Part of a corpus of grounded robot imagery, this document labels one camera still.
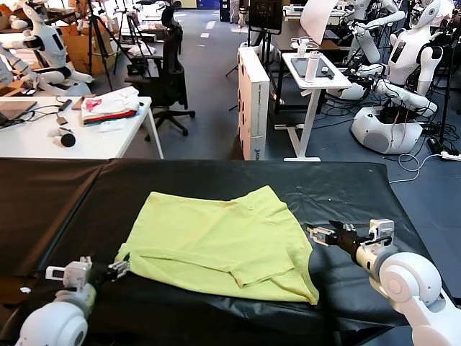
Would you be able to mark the yellow-green printed t-shirt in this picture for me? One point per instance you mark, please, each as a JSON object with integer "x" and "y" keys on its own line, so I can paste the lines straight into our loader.
{"x": 216, "y": 238}

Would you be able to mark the dark brown desk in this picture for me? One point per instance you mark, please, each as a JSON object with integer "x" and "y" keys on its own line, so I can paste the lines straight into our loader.
{"x": 331, "y": 46}

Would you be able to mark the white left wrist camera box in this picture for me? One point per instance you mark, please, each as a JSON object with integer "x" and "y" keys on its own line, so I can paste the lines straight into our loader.
{"x": 72, "y": 275}

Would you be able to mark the brown cardboard box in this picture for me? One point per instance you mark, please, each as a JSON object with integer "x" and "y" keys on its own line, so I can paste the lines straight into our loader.
{"x": 75, "y": 54}

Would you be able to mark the white bottle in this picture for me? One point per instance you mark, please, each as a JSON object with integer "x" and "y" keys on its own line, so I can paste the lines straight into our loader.
{"x": 312, "y": 68}

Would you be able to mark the black pole stand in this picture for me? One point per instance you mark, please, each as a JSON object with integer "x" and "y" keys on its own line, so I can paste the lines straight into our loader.
{"x": 446, "y": 101}

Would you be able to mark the large white desk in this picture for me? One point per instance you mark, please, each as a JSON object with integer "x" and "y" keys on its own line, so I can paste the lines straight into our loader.
{"x": 32, "y": 144}

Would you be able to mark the stack of folded clothes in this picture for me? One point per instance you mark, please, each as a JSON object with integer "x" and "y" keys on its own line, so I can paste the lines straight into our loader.
{"x": 108, "y": 104}

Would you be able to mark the black monitor screen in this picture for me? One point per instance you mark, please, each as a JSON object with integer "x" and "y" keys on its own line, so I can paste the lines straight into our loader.
{"x": 266, "y": 16}

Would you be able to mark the white humanoid robot left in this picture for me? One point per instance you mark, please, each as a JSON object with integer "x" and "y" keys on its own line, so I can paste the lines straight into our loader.
{"x": 52, "y": 43}

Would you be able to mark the white humanoid robot right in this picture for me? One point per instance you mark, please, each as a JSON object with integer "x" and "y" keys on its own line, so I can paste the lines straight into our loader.
{"x": 410, "y": 61}

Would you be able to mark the white humanoid robot raised arm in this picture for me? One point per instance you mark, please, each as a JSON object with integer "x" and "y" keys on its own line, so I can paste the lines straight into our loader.
{"x": 370, "y": 47}

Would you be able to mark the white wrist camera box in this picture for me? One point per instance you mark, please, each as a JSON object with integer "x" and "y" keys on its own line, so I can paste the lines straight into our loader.
{"x": 383, "y": 227}
{"x": 72, "y": 275}

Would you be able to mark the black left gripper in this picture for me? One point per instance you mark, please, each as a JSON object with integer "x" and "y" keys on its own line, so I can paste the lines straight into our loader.
{"x": 100, "y": 274}

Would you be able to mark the black office chair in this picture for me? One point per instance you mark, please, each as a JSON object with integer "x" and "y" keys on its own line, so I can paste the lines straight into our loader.
{"x": 169, "y": 83}

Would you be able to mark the small black device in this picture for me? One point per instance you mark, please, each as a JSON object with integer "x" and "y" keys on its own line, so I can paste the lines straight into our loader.
{"x": 326, "y": 73}

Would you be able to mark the black usb hub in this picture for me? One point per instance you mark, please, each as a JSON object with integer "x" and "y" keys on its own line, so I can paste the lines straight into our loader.
{"x": 66, "y": 105}

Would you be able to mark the white humanoid robot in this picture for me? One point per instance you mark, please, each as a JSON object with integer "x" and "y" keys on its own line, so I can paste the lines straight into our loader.
{"x": 52, "y": 43}
{"x": 410, "y": 61}

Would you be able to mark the small white standing desk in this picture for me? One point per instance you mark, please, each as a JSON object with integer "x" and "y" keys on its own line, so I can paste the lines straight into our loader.
{"x": 338, "y": 84}

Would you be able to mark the grey laptop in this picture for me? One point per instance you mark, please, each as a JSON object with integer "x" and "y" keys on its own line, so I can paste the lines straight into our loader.
{"x": 16, "y": 110}

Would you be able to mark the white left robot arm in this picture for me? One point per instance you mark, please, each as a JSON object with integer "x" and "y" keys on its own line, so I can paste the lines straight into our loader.
{"x": 54, "y": 324}

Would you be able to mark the black tripod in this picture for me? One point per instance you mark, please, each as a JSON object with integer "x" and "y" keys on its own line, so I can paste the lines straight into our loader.
{"x": 91, "y": 54}
{"x": 132, "y": 21}

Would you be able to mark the white controller set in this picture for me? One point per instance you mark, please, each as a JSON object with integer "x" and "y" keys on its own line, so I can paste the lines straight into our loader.
{"x": 302, "y": 50}

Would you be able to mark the matte dark brown table cover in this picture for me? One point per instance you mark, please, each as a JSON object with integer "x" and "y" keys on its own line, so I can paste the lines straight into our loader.
{"x": 36, "y": 202}

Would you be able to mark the white power strip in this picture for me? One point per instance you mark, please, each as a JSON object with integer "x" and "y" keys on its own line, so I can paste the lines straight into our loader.
{"x": 452, "y": 155}

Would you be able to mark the white handheld controller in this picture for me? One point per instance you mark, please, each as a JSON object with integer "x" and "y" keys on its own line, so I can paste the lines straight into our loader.
{"x": 54, "y": 132}

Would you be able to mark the white plastic packet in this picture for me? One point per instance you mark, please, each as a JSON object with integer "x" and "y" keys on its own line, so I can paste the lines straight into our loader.
{"x": 111, "y": 126}

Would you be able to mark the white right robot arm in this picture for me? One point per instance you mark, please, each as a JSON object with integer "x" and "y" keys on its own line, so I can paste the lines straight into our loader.
{"x": 407, "y": 281}

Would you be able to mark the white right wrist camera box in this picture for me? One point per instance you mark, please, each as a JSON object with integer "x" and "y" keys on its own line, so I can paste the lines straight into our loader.
{"x": 383, "y": 227}

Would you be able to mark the black tablet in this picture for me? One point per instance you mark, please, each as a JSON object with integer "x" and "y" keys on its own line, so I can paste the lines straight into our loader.
{"x": 299, "y": 68}

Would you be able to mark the tall white cardboard box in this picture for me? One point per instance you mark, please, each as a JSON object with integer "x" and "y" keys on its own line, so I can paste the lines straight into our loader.
{"x": 259, "y": 119}

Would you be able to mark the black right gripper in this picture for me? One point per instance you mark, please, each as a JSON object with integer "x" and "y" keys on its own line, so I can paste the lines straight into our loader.
{"x": 349, "y": 239}

